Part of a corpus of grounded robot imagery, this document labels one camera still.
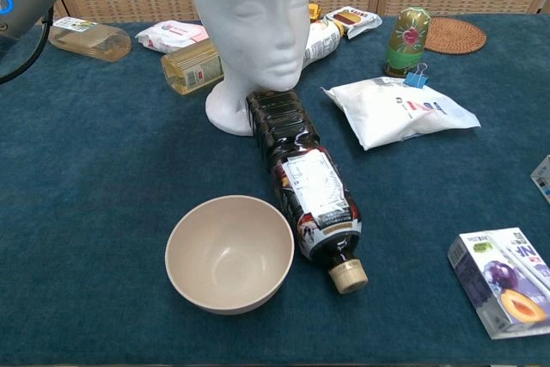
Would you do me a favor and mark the blue table cloth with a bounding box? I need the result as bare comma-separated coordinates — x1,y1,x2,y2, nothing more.
0,13,550,364

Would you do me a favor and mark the purple plum juice carton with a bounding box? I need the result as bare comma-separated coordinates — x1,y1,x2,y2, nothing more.
446,226,550,340

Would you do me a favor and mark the white foam mannequin head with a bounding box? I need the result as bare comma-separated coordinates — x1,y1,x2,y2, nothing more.
188,0,312,137

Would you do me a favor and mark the clear water bottle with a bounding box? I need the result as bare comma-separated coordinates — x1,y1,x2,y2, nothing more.
47,15,132,64

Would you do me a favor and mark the white powder bag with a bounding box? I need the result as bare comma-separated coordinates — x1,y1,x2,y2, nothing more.
321,76,482,152

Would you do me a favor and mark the white cake snack pack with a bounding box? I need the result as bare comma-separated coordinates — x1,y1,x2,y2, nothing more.
324,5,383,40

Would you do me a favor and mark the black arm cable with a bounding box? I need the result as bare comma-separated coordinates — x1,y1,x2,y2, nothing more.
0,2,58,86

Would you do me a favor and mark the white bottle with yellow cap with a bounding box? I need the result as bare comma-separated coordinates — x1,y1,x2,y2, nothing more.
302,20,345,69

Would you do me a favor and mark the dark drink bottle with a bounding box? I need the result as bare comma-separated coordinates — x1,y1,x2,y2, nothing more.
245,89,370,296

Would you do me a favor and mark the white milk carton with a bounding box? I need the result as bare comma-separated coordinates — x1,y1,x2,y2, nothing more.
529,155,550,205

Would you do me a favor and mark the pink white snack packet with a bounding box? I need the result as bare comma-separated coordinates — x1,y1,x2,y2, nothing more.
134,19,211,52

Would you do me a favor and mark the beige bowl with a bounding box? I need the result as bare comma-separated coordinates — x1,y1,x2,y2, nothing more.
164,194,296,316

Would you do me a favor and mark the blue binder clip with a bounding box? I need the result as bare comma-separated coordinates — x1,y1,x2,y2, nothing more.
403,62,431,90

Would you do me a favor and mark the round woven rattan coaster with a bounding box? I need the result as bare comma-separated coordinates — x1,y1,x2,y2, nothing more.
422,16,488,56

